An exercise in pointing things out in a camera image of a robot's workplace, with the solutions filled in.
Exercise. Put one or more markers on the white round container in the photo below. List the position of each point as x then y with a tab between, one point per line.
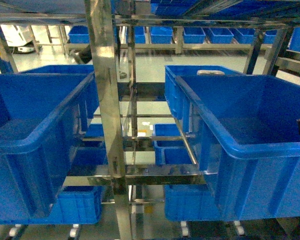
209	72

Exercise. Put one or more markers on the large blue storage bin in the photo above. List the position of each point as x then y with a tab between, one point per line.
244	131

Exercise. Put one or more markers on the left large blue bin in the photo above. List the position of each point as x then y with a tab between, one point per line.
42	120

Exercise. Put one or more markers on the stainless steel rack frame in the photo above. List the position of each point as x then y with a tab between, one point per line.
283	15

